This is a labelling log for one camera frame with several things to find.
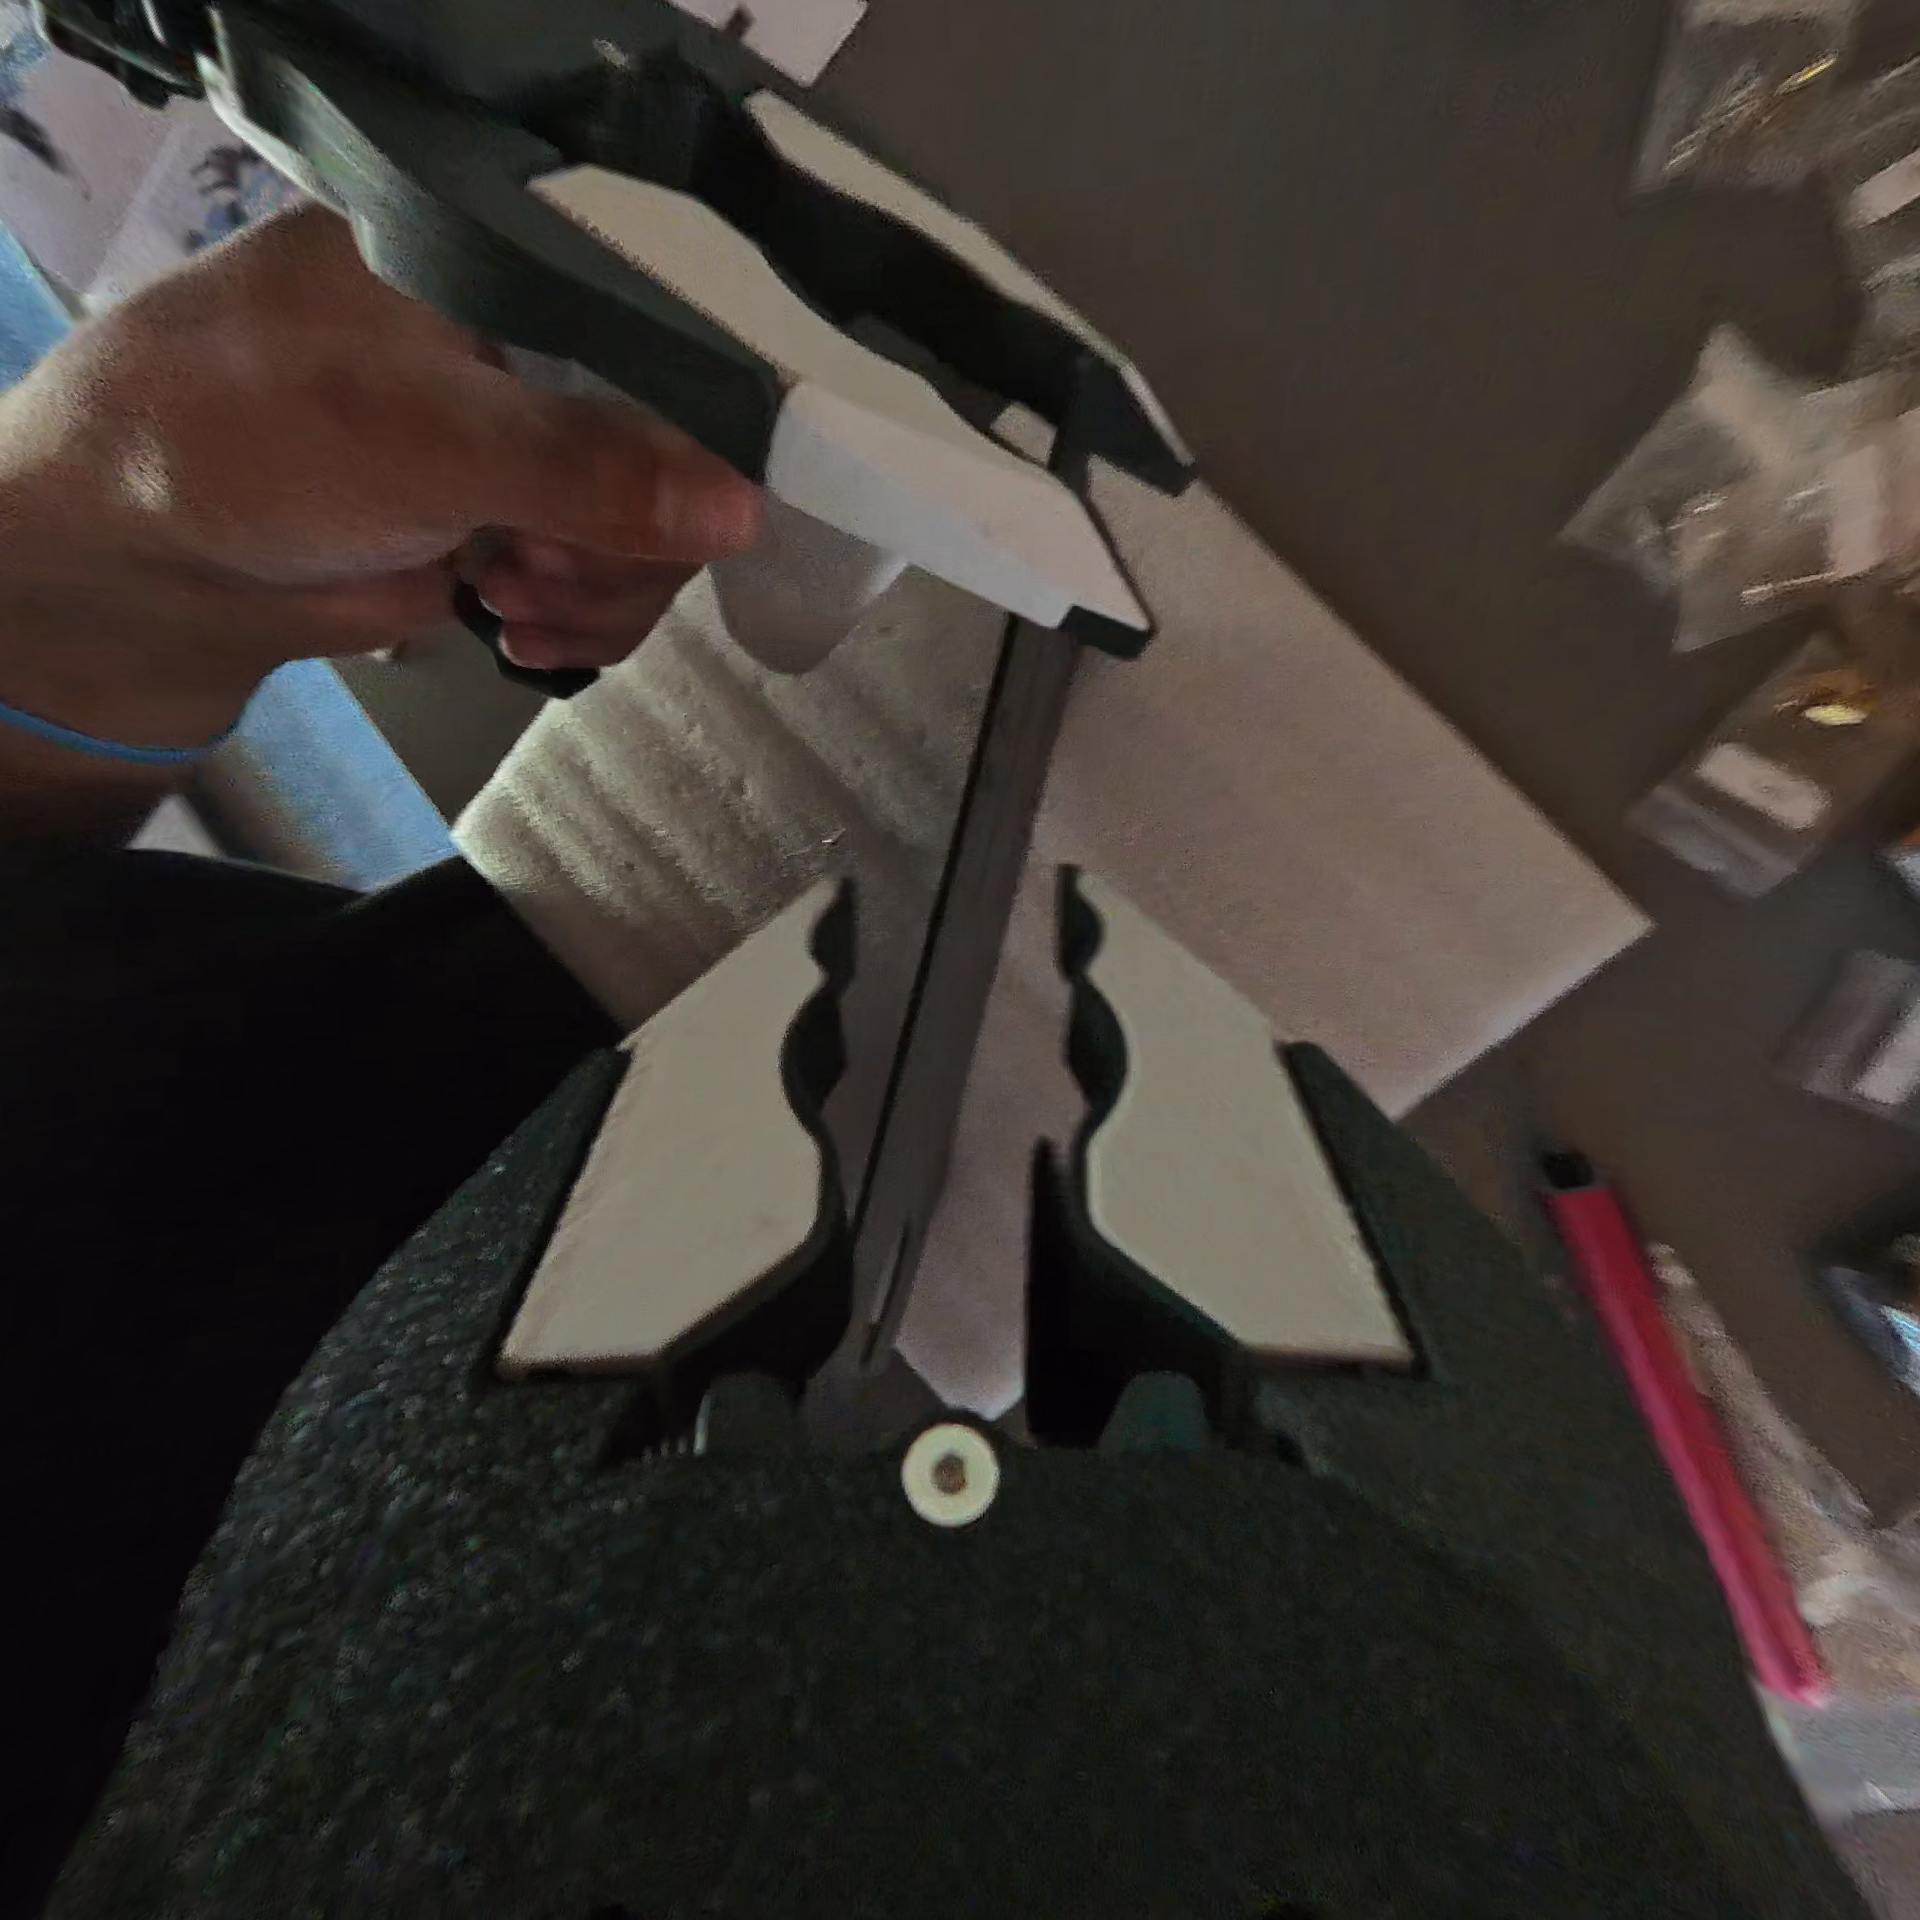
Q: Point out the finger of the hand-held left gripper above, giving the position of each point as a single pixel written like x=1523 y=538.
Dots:
x=931 y=495
x=960 y=241

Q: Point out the person's left hand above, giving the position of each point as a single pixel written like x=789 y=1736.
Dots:
x=301 y=480

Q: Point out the pile of small screw bags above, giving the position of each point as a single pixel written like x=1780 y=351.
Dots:
x=1724 y=495

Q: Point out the white foam sheet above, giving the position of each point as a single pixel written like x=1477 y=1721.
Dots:
x=1350 y=840

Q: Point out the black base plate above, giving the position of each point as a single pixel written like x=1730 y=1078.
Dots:
x=960 y=931

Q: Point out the magenta electric screwdriver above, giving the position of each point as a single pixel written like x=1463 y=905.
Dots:
x=1666 y=1425

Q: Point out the instruction booklet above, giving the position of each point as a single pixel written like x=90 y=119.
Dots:
x=90 y=182

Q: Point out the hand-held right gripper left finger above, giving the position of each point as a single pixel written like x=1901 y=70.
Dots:
x=675 y=1201

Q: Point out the blue wristband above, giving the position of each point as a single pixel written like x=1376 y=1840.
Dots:
x=150 y=751

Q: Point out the large clear plastic bag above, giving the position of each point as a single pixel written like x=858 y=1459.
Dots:
x=1861 y=1622

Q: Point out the person's black clothing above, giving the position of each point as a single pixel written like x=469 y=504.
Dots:
x=224 y=1201

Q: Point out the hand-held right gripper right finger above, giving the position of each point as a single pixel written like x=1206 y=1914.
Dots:
x=1245 y=1201

